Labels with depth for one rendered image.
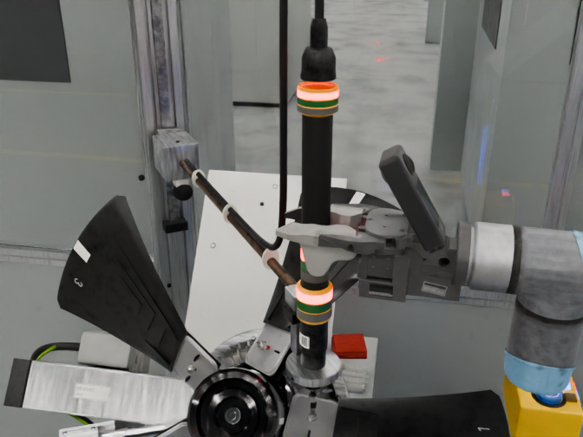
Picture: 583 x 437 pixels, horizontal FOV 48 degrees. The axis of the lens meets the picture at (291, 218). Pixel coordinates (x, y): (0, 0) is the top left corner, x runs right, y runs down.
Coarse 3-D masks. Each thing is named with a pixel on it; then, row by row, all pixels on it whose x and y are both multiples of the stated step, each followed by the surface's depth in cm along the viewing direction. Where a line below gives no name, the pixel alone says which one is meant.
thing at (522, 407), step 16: (512, 384) 113; (512, 400) 112; (528, 400) 107; (512, 416) 111; (528, 416) 106; (544, 416) 105; (560, 416) 105; (576, 416) 104; (512, 432) 110; (528, 432) 107; (544, 432) 106; (560, 432) 106; (576, 432) 105
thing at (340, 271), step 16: (336, 192) 97; (352, 192) 95; (288, 256) 98; (288, 272) 96; (336, 272) 88; (352, 272) 87; (336, 288) 86; (272, 304) 94; (272, 320) 92; (288, 320) 89
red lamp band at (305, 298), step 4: (332, 288) 77; (300, 292) 76; (300, 296) 77; (304, 296) 76; (308, 296) 76; (312, 296) 76; (316, 296) 76; (320, 296) 76; (324, 296) 76; (328, 296) 77; (300, 300) 77; (304, 300) 76; (308, 300) 76; (312, 300) 76; (316, 300) 76; (320, 300) 76; (324, 300) 76; (328, 300) 77
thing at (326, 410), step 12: (300, 396) 90; (300, 408) 88; (324, 408) 88; (336, 408) 89; (288, 420) 86; (300, 420) 86; (324, 420) 86; (288, 432) 84; (300, 432) 84; (312, 432) 84; (324, 432) 84
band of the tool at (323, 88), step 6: (300, 84) 68; (306, 84) 69; (312, 84) 70; (318, 84) 70; (324, 84) 70; (330, 84) 69; (336, 84) 68; (300, 90) 67; (306, 90) 66; (312, 90) 66; (318, 90) 66; (324, 90) 66; (330, 90) 66; (336, 90) 67; (312, 108) 66; (318, 108) 66; (306, 114) 67; (330, 114) 67
